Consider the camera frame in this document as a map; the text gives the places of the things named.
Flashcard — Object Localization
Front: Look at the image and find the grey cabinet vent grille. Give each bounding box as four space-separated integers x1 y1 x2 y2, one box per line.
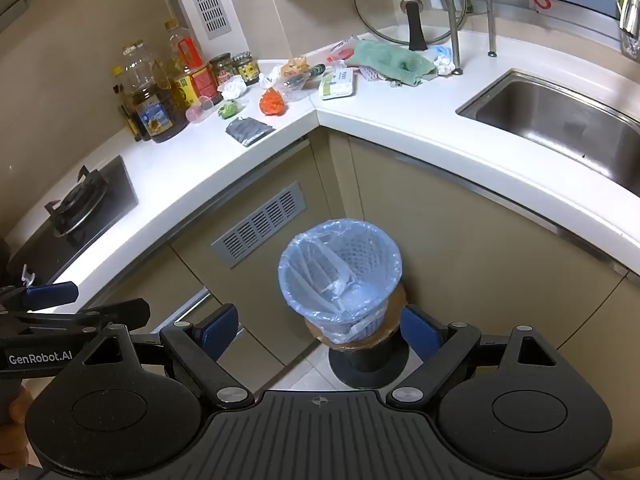
211 181 306 268

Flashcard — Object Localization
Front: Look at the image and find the red label pickle jar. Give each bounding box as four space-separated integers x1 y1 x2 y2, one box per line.
209 52 237 92

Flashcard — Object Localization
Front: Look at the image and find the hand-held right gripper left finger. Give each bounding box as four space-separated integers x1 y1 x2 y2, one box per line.
70 304 255 411

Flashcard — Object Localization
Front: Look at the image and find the dark grey packet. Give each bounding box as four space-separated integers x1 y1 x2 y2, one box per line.
225 116 277 148

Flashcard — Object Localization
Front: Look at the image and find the steel dish rack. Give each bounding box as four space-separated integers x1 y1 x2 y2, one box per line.
440 0 498 77

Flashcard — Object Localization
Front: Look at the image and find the checked lid sauce jar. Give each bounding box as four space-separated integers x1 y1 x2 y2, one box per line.
233 51 260 86

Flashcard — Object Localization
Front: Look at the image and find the blue label oil bottle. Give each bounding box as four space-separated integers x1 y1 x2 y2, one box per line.
122 40 190 143

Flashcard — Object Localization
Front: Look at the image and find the black round stool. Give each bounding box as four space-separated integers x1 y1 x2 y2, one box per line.
327 327 411 391

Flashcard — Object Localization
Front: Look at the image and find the green cloth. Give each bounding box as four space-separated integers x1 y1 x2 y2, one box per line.
345 40 437 86

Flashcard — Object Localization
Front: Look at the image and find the bin with blue liner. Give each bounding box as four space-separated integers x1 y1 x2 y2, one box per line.
277 218 403 346

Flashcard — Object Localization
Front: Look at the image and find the clear bottle green label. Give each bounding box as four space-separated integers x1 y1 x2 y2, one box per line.
277 62 328 103

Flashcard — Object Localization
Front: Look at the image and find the crumpled white paper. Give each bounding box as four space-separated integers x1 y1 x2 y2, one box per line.
217 77 248 102

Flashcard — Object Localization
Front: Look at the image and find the metal utensil holder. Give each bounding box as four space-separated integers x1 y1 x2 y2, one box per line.
617 0 640 58

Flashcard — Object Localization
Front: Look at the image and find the glass pot lid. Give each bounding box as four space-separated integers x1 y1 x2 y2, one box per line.
354 0 473 52

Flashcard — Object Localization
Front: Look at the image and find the small clear pink box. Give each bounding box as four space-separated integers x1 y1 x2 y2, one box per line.
186 95 213 123

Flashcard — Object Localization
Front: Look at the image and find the black gas stove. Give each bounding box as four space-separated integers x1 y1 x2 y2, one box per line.
7 155 140 286

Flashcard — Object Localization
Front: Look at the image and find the person's left hand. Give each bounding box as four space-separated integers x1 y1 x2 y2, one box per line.
0 385 38 471

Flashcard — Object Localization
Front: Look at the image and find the orange mesh wad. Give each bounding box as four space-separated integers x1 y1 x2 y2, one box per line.
259 87 288 117

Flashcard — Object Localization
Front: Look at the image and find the crumpled clear white wrapper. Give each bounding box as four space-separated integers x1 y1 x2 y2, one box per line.
257 65 281 91

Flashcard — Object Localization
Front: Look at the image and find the steel sink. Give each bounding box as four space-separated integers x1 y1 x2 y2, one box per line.
456 70 640 196

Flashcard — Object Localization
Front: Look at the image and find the red handle oil bottle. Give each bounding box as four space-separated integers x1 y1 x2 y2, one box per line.
164 19 213 111

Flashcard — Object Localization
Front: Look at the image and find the beige base cabinet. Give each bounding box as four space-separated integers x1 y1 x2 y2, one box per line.
50 127 640 411

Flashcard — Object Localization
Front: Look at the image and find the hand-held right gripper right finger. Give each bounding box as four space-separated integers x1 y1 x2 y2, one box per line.
386 305 571 409

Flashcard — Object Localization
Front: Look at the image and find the tan crumpled wrapper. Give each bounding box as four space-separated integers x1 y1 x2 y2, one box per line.
280 55 308 78

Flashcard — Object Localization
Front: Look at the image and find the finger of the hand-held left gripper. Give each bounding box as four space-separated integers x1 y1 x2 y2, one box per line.
0 281 80 311
0 299 151 336

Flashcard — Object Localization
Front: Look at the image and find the clear plastic box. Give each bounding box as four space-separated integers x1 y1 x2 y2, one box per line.
327 37 357 61

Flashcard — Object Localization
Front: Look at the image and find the brown cardboard disc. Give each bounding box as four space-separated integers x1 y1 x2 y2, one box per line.
304 284 407 350

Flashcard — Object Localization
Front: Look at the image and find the white green packet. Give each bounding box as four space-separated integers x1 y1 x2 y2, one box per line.
319 67 357 101

